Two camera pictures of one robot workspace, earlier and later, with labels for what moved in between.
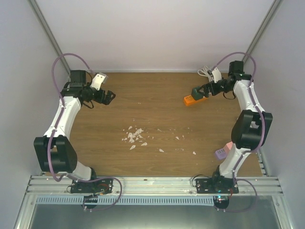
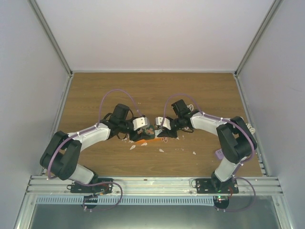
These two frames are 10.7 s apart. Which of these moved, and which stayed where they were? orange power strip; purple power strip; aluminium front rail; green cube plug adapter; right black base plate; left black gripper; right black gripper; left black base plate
Moved: orange power strip; right black gripper; left black gripper; green cube plug adapter
Stayed: aluminium front rail; purple power strip; right black base plate; left black base plate
